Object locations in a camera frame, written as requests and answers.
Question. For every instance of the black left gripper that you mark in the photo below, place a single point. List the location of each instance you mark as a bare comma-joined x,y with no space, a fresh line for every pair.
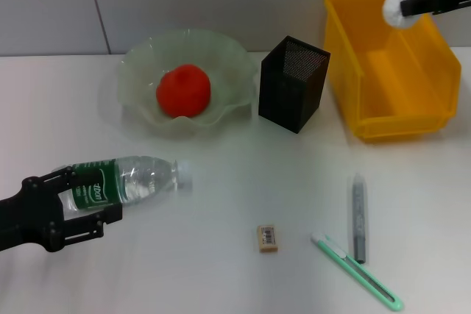
29,214

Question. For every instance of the white paper ball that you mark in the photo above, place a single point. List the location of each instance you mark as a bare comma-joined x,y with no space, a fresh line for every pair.
395,12

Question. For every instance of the clear green-label water bottle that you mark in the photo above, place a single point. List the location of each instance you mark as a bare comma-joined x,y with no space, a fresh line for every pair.
147,178

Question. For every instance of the orange fruit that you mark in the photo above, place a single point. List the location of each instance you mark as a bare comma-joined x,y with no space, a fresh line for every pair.
184,89

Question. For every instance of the grey marker pen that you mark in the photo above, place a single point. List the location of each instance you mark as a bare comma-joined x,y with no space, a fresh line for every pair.
358,218

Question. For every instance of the mint green utility knife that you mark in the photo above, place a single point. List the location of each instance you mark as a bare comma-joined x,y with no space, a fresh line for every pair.
331,251

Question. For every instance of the black mesh pen holder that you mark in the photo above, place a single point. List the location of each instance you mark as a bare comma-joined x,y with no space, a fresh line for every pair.
283,108

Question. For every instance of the beige eraser with barcode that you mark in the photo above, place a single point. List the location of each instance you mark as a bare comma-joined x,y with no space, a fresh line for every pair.
266,238

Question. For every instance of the pale green wavy glass plate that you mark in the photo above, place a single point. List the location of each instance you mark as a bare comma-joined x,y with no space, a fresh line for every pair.
221,56

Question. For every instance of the yellow plastic bin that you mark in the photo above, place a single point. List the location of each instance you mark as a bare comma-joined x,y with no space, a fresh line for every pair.
397,82

